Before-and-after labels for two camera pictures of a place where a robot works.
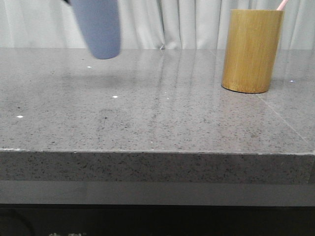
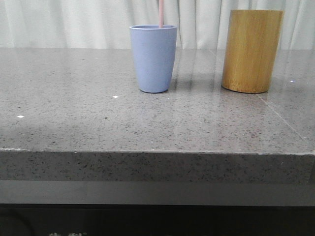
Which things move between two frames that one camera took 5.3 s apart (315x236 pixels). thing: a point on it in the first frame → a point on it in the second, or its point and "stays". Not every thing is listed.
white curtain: (149, 24) stays
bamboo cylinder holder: (251, 49) stays
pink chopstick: (282, 5) → (161, 13)
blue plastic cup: (99, 21) → (154, 49)
